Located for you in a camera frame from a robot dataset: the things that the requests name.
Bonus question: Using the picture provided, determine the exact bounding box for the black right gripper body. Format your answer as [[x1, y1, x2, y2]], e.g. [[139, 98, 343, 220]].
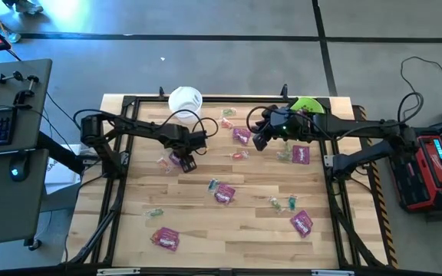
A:
[[252, 106, 318, 152]]

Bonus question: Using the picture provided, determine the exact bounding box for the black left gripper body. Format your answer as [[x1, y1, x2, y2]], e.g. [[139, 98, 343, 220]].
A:
[[161, 123, 209, 174]]

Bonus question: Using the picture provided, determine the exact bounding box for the green plastic bucket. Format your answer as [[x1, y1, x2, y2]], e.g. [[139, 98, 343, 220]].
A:
[[289, 96, 325, 115]]

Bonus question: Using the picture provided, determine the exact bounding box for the white plastic bucket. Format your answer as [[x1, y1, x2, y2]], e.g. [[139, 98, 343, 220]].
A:
[[167, 86, 203, 124]]

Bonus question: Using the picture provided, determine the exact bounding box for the yellow black hazard strip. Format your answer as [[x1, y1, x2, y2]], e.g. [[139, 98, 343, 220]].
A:
[[357, 105, 398, 269]]

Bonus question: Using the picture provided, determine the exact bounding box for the white box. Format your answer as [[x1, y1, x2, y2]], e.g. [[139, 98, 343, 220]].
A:
[[45, 156, 82, 195]]

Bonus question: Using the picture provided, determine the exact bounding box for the red and black tool case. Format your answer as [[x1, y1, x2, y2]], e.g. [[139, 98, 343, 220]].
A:
[[384, 128, 442, 214]]

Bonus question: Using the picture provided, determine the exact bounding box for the grey desk with keyboard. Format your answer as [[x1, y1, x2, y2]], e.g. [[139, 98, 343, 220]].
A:
[[0, 58, 53, 156]]

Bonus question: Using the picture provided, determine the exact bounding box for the black computer mouse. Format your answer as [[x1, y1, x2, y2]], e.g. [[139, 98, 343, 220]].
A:
[[8, 159, 29, 183]]

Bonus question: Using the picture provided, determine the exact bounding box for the grey desk with mouse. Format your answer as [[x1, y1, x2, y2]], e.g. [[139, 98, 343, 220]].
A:
[[0, 148, 50, 248]]

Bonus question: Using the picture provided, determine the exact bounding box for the person's foot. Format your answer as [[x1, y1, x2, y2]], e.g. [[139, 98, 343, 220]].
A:
[[13, 0, 45, 15]]

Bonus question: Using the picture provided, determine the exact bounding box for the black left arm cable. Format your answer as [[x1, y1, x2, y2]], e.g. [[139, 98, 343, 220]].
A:
[[155, 109, 220, 146]]

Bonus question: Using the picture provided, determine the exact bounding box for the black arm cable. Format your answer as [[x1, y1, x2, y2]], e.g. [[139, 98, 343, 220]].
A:
[[246, 105, 283, 135], [155, 109, 220, 146]]

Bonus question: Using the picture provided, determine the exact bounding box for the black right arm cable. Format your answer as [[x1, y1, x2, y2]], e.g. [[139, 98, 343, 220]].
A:
[[246, 105, 283, 135]]

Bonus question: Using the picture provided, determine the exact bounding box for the black metal table frame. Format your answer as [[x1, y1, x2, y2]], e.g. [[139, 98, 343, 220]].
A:
[[61, 94, 389, 269]]

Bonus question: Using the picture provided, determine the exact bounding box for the black floor cable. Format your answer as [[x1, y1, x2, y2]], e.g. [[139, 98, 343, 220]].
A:
[[399, 56, 442, 124]]

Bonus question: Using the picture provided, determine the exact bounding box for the grey metal bracket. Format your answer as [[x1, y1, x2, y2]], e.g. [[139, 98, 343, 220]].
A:
[[96, 267, 141, 276], [311, 269, 356, 276]]

